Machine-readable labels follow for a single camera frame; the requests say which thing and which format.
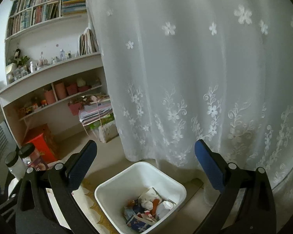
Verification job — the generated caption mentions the dark blue carton box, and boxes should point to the dark blue carton box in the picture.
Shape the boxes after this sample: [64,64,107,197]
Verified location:
[126,215,156,233]

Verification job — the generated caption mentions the white snack wrapper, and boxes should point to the white snack wrapper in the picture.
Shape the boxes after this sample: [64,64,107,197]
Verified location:
[138,187,163,203]

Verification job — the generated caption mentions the white trash bin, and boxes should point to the white trash bin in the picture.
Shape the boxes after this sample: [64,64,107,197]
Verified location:
[94,161,187,234]

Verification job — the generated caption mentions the white shelf unit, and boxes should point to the white shelf unit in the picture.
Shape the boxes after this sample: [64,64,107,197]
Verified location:
[0,0,106,145]

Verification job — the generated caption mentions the red box on floor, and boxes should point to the red box on floor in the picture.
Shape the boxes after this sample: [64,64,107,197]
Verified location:
[22,124,58,164]

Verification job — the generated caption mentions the light blue carton box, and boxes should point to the light blue carton box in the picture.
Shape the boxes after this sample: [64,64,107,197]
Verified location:
[123,206,139,222]

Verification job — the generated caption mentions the pink basket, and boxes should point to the pink basket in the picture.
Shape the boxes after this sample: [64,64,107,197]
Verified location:
[68,102,83,116]

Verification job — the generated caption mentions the stack of papers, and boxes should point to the stack of papers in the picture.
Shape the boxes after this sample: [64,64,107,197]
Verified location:
[78,95,119,144]

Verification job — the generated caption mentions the white plastic bag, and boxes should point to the white plastic bag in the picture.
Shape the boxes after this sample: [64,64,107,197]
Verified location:
[155,201,176,221]

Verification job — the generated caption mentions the floral tablecloth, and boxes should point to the floral tablecloth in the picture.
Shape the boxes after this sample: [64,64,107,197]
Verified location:
[46,179,118,234]

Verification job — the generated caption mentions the purple label snack jar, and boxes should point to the purple label snack jar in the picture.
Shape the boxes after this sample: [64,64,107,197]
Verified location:
[18,143,48,171]

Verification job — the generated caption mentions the clear jar with nuts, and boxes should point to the clear jar with nuts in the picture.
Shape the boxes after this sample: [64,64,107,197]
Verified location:
[5,151,26,180]

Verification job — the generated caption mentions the white lace curtain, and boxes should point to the white lace curtain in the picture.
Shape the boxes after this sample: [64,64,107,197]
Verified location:
[87,0,293,191]

